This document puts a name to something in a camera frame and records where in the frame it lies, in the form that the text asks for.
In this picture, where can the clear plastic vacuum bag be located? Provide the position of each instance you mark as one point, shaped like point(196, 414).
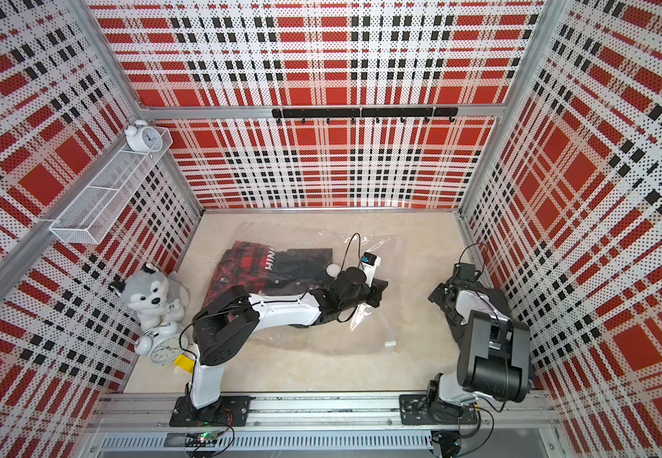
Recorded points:
point(362, 331)

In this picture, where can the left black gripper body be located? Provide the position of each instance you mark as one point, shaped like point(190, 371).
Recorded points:
point(371, 295)

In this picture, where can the white wire mesh shelf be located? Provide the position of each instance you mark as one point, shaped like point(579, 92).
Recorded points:
point(90, 215)

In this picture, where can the grey white husky plush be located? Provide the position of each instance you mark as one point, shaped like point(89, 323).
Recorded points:
point(154, 297)

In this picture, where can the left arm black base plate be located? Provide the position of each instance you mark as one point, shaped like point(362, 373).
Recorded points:
point(227, 410)

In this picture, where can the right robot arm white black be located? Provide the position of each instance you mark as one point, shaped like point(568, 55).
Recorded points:
point(445, 388)

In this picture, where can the white alarm clock on shelf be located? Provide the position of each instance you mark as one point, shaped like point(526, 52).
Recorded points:
point(143, 138)

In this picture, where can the yellow small block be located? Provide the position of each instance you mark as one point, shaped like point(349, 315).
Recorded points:
point(185, 363)

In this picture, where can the white alarm clock on table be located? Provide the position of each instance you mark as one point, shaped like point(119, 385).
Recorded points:
point(162, 344)

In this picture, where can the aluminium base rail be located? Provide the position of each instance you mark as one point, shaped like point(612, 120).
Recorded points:
point(318, 424)

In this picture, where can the red black plaid shirt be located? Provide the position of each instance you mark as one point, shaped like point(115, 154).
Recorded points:
point(245, 263)

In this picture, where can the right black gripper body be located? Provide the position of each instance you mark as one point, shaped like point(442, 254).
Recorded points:
point(440, 295)

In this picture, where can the black wall hook rail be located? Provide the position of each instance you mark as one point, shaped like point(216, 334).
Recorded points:
point(359, 112)

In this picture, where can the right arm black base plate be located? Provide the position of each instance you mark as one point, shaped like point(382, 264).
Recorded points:
point(417, 410)

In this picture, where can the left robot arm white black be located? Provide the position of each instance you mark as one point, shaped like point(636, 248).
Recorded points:
point(221, 328)

